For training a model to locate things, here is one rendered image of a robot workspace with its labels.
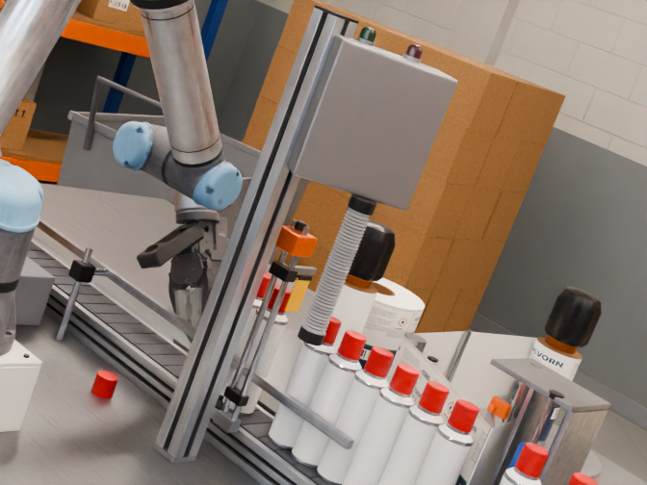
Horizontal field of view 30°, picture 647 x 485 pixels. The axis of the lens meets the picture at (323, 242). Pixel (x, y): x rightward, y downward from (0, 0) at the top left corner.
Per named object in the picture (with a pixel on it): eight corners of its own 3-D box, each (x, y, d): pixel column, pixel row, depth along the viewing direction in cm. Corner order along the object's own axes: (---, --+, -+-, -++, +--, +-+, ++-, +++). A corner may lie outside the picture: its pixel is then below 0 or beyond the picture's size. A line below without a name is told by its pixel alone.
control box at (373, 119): (407, 213, 164) (459, 80, 160) (292, 174, 159) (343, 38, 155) (388, 193, 173) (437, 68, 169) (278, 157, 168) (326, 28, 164)
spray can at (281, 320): (257, 419, 185) (303, 298, 181) (226, 413, 183) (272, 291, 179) (246, 403, 190) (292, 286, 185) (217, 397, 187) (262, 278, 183)
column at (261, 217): (194, 461, 175) (359, 21, 161) (171, 463, 171) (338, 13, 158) (175, 445, 178) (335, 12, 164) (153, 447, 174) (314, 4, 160)
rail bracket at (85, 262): (91, 344, 204) (121, 254, 201) (57, 343, 199) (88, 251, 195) (80, 335, 206) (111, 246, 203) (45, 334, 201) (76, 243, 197)
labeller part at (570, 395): (609, 409, 164) (612, 402, 164) (570, 412, 156) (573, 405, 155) (530, 363, 172) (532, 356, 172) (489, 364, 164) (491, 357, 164)
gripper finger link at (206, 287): (216, 312, 192) (214, 257, 193) (208, 312, 191) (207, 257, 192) (194, 314, 195) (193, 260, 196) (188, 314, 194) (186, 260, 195)
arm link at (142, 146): (163, 136, 182) (213, 145, 190) (117, 111, 188) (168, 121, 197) (145, 184, 183) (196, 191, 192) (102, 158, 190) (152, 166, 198)
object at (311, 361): (306, 449, 181) (354, 326, 177) (283, 451, 177) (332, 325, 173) (283, 432, 184) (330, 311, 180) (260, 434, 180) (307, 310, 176)
